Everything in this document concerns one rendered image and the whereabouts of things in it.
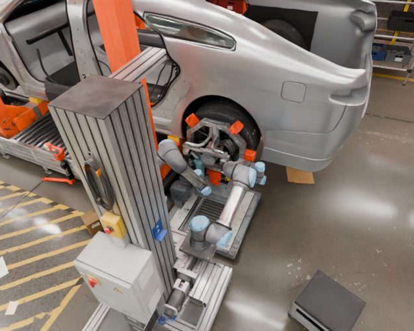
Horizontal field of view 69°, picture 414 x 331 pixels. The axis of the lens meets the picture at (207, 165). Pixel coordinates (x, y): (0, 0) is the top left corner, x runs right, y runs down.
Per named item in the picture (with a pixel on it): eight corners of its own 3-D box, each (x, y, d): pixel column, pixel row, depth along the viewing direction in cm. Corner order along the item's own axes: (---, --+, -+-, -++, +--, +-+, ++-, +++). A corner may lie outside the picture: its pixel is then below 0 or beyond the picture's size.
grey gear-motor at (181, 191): (203, 186, 339) (202, 163, 315) (186, 214, 312) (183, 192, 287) (189, 182, 345) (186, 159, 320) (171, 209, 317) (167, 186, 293)
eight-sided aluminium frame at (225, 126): (244, 174, 281) (248, 127, 244) (242, 178, 277) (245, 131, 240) (192, 159, 299) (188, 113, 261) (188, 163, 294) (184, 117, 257)
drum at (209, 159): (224, 152, 274) (224, 140, 264) (215, 167, 260) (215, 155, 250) (210, 148, 278) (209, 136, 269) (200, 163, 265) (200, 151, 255)
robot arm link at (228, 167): (213, 175, 199) (237, 169, 244) (229, 180, 195) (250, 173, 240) (219, 158, 197) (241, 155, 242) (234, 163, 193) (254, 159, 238)
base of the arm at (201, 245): (206, 254, 196) (206, 246, 189) (185, 246, 201) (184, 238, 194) (215, 236, 206) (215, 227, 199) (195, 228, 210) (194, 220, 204)
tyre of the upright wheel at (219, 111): (257, 163, 301) (265, 107, 255) (249, 179, 285) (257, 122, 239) (197, 146, 321) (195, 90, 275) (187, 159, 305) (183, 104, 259)
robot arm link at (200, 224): (196, 222, 202) (195, 210, 193) (214, 230, 197) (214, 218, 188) (187, 236, 195) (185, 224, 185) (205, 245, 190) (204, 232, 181)
